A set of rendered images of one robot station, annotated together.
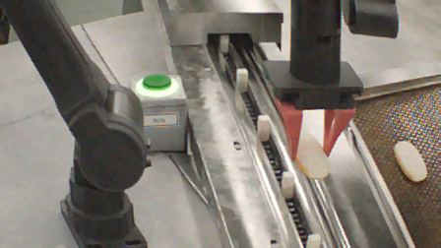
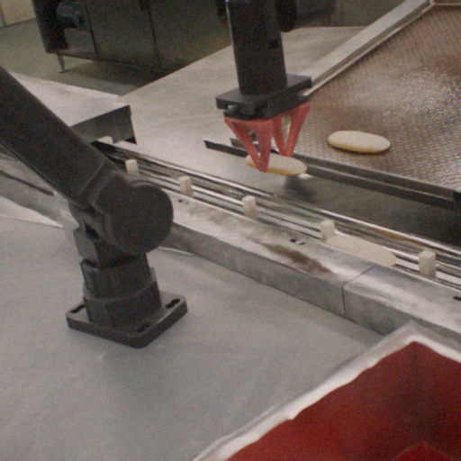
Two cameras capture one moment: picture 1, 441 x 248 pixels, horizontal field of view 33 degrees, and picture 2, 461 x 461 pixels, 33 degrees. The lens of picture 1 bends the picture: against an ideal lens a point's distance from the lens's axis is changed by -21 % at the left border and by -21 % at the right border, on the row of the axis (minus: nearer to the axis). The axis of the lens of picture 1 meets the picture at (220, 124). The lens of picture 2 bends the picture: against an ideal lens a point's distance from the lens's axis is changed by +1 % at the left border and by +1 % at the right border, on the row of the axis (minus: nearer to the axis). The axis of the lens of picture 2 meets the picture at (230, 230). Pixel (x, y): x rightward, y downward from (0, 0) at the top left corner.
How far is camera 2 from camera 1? 0.37 m
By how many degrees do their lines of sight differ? 23
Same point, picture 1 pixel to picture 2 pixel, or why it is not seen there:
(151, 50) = (18, 188)
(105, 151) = (136, 212)
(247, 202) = (237, 227)
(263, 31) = (117, 130)
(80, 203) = (110, 289)
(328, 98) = (288, 99)
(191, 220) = (193, 269)
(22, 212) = (19, 357)
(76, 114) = (94, 188)
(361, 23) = (302, 11)
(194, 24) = not seen: hidden behind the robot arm
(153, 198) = not seen: hidden behind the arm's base
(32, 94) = not seen: outside the picture
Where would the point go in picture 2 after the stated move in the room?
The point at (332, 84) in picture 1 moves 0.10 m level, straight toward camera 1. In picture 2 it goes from (285, 86) to (327, 104)
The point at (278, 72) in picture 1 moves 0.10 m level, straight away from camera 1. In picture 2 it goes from (236, 97) to (201, 82)
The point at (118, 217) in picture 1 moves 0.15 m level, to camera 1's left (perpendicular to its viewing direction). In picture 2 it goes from (153, 282) to (20, 336)
